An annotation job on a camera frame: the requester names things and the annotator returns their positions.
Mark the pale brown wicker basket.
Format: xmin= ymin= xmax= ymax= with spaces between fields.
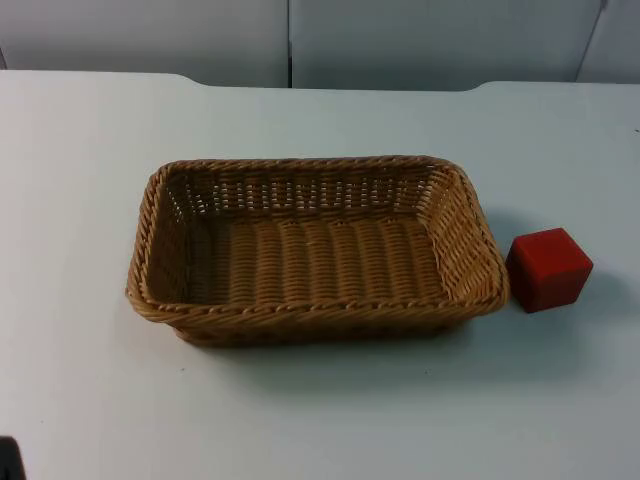
xmin=124 ymin=154 xmax=511 ymax=348

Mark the red cube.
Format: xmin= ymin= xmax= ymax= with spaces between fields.
xmin=504 ymin=227 xmax=595 ymax=315

